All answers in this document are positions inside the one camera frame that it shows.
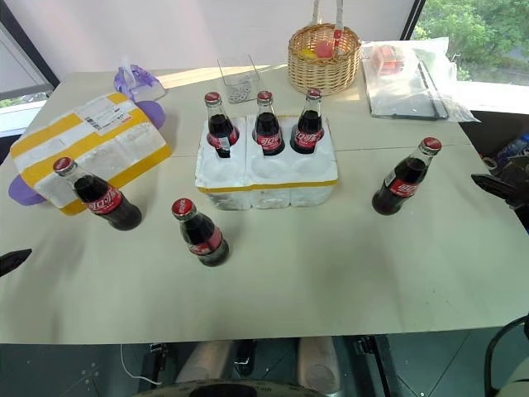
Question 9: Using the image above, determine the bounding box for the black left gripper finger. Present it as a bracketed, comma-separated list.
[0, 247, 33, 278]

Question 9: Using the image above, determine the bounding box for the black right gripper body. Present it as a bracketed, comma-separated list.
[511, 184, 529, 224]

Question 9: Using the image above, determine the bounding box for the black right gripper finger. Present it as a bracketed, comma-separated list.
[488, 189, 520, 208]
[470, 173, 517, 196]

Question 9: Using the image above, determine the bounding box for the glass cola bottle red label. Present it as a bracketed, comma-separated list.
[252, 90, 287, 157]
[371, 136, 444, 217]
[52, 156, 143, 232]
[288, 87, 325, 156]
[170, 197, 231, 268]

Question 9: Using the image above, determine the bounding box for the white foam lid yellow tape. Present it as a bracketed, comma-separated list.
[10, 91, 174, 217]

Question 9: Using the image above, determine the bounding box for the white foam bottle tray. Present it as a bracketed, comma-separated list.
[193, 113, 341, 213]

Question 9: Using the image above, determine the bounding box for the glass cola bottle hanging tag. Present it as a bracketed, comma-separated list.
[203, 91, 241, 160]

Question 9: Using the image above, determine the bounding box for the clear plastic container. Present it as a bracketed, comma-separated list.
[217, 53, 266, 105]

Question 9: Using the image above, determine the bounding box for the blue and black clutter pile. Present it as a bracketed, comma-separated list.
[481, 131, 529, 183]

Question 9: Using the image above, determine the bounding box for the clear plastic bag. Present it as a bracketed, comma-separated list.
[360, 36, 483, 124]

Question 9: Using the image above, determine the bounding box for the orange packet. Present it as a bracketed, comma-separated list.
[370, 45, 406, 76]

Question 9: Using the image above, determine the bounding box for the purple plastic tray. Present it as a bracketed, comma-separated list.
[7, 98, 167, 207]

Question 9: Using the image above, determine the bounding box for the woven wicker basket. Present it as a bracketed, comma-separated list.
[287, 0, 364, 98]

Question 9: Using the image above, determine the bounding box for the purple tissue packet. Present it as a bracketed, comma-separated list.
[112, 55, 167, 103]

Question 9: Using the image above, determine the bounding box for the silver rounded robot leg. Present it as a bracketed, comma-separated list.
[296, 336, 345, 392]
[175, 340, 237, 386]

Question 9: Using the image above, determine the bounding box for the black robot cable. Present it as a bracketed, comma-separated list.
[484, 313, 529, 397]

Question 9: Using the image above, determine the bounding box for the thin white cable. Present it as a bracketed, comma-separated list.
[119, 342, 155, 386]

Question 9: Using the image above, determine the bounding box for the black table frame bracket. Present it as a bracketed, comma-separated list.
[142, 342, 171, 388]
[353, 335, 400, 397]

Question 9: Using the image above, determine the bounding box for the black window frame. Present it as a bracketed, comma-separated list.
[397, 0, 427, 41]

